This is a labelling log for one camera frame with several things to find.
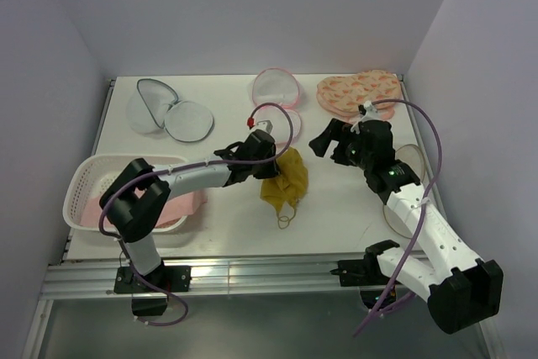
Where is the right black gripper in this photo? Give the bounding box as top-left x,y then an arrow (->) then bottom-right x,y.
309,118 -> 372,170

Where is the yellow bra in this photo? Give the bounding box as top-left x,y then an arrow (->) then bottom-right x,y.
260,147 -> 309,230

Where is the grey trimmed mesh laundry bag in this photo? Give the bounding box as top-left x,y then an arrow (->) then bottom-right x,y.
125,78 -> 214,143

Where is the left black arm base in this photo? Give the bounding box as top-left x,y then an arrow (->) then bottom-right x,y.
113,264 -> 191,319

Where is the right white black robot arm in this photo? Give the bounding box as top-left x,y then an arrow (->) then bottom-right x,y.
309,119 -> 504,334

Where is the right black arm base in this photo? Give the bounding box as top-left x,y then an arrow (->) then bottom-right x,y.
330,252 -> 389,309

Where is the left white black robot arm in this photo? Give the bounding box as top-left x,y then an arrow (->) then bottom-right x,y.
98,129 -> 279,291

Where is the peach patterned laundry bag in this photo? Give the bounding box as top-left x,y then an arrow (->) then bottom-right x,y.
316,69 -> 402,120

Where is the pink trimmed mesh laundry bag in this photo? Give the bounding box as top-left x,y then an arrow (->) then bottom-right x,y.
251,67 -> 302,146

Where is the clear mesh laundry bag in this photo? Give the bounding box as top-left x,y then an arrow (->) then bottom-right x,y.
382,144 -> 430,240

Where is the pink bra in basket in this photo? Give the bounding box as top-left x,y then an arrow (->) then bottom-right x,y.
80,190 -> 207,232

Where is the white plastic basket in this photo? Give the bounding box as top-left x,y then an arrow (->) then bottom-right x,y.
62,153 -> 187,234

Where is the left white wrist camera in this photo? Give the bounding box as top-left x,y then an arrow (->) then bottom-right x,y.
246,116 -> 273,135

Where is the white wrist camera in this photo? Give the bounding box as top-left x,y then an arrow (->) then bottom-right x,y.
246,116 -> 273,135
351,101 -> 382,133

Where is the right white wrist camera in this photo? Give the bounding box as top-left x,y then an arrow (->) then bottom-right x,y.
351,101 -> 382,133

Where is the aluminium mounting rail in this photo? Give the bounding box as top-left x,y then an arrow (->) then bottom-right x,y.
38,253 -> 362,300

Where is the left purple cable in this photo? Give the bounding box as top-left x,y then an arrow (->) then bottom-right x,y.
98,102 -> 295,329

